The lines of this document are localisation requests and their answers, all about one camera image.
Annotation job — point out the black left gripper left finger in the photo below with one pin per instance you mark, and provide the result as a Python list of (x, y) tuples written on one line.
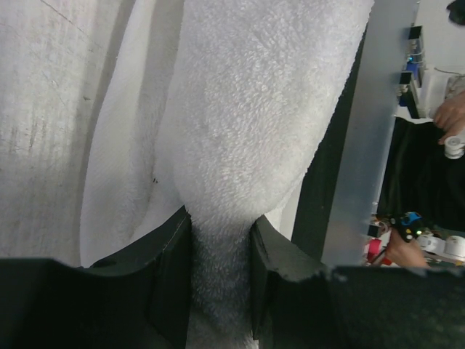
[(138, 297)]

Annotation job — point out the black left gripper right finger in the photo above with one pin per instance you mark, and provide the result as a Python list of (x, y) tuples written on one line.
[(297, 302)]

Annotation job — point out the white terry towel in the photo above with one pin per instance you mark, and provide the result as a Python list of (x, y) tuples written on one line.
[(217, 107)]

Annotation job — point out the black blue handheld controller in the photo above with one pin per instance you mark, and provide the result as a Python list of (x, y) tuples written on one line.
[(409, 225)]

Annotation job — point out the person in black shirt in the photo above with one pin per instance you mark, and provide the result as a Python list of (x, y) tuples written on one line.
[(425, 174)]

